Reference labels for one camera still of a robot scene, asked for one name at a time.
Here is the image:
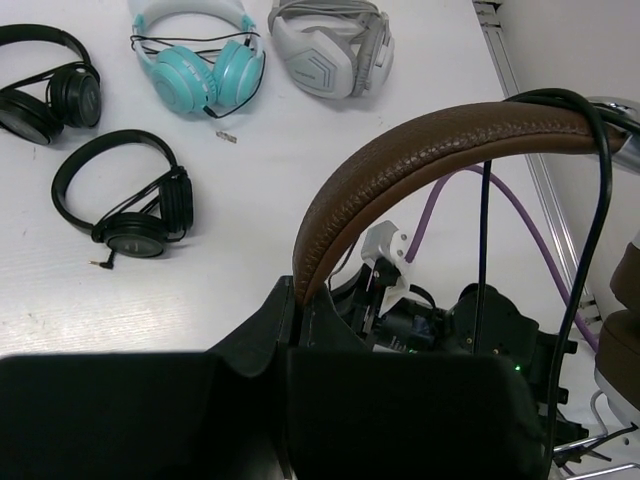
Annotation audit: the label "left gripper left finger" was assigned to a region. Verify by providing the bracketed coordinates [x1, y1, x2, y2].
[1, 276, 293, 479]

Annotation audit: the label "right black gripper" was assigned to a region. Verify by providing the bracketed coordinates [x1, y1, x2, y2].
[329, 259, 450, 353]

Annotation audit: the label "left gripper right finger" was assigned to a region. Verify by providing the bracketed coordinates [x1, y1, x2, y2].
[287, 294, 543, 479]

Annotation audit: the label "brown silver headphones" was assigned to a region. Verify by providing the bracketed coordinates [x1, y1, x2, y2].
[291, 97, 640, 436]

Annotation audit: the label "thin black headphone cable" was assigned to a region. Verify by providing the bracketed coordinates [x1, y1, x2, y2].
[474, 87, 616, 480]

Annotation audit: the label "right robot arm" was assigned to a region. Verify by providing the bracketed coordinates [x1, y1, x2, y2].
[329, 260, 557, 408]

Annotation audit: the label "black headphones front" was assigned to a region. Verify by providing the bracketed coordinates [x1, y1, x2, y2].
[51, 129, 194, 270]

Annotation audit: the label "black headphones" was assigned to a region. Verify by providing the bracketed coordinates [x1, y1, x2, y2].
[1, 24, 103, 146]
[51, 129, 194, 270]

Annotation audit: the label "teal white headphones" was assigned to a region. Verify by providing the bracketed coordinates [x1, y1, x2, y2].
[131, 1, 266, 119]

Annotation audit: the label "black headphones rear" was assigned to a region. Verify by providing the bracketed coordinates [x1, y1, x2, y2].
[1, 24, 103, 146]

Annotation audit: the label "small metal plug adapter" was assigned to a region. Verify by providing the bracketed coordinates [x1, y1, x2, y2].
[216, 131, 237, 144]

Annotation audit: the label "grey white gaming headset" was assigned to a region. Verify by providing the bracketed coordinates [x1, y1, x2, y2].
[268, 1, 395, 100]

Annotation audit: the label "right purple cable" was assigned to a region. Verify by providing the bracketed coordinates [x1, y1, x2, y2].
[404, 164, 601, 351]

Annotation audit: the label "right aluminium rail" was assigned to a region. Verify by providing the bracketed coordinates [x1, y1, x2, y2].
[472, 0, 601, 321]

